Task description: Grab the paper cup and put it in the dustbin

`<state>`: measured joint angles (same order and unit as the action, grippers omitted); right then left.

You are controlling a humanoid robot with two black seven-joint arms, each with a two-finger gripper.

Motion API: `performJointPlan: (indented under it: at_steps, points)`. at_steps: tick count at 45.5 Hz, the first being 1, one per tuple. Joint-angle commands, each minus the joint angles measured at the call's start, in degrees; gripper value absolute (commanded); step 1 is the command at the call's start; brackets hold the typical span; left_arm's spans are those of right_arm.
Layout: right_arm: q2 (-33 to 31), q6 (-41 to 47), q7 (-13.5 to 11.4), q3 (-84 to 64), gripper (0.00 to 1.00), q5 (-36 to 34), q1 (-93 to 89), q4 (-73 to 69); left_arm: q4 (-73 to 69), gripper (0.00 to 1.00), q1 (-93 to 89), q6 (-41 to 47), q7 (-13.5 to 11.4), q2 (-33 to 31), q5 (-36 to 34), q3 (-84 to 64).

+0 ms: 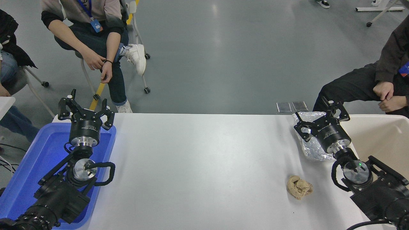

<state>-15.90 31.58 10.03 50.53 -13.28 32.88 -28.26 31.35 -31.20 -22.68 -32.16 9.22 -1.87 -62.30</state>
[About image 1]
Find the silver foil tray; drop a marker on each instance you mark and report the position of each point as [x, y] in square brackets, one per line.
[311, 151]

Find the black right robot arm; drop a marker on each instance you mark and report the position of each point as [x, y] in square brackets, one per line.
[380, 198]

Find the white wheeled stand base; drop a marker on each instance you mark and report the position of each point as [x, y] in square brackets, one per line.
[380, 9]

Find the small white table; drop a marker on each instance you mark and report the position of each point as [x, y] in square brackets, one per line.
[4, 105]

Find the crumpled tan paper ball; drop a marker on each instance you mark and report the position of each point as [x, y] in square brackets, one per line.
[298, 187]

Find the person's right hand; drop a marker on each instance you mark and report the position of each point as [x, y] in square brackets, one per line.
[93, 60]

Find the blue badge card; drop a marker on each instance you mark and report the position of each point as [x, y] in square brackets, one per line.
[405, 69]
[96, 26]

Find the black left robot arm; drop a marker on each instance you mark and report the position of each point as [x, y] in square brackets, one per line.
[60, 198]

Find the person's hand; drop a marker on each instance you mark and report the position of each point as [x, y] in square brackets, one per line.
[394, 103]
[383, 90]

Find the blue plastic tray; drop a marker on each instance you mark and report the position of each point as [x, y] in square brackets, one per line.
[38, 153]

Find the person's foot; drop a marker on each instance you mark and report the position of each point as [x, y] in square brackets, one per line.
[323, 3]

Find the grey wheeled chair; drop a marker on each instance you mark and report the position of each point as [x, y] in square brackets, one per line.
[17, 81]

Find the large pale bin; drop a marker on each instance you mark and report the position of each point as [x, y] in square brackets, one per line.
[380, 137]

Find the person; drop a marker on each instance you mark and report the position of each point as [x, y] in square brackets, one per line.
[351, 86]
[96, 41]
[12, 48]

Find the person's left hand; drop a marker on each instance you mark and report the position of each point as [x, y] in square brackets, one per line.
[107, 72]

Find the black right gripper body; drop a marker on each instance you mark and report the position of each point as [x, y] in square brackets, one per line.
[332, 135]

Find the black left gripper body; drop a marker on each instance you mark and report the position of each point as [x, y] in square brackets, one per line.
[84, 127]

